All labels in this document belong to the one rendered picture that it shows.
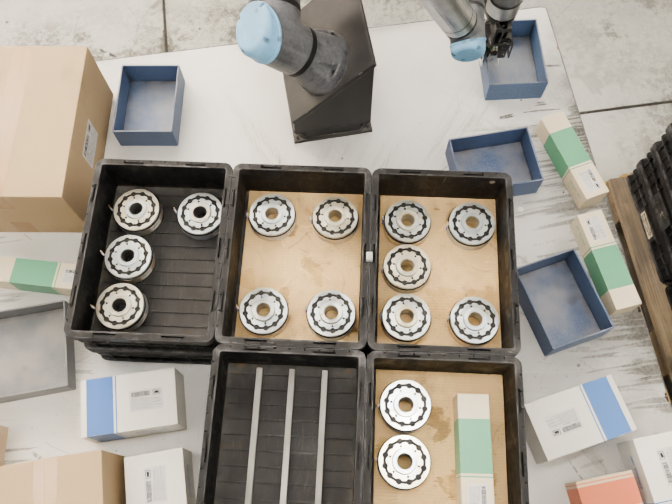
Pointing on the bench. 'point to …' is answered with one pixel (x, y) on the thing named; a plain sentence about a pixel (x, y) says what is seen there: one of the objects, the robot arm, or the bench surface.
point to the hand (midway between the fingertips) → (484, 56)
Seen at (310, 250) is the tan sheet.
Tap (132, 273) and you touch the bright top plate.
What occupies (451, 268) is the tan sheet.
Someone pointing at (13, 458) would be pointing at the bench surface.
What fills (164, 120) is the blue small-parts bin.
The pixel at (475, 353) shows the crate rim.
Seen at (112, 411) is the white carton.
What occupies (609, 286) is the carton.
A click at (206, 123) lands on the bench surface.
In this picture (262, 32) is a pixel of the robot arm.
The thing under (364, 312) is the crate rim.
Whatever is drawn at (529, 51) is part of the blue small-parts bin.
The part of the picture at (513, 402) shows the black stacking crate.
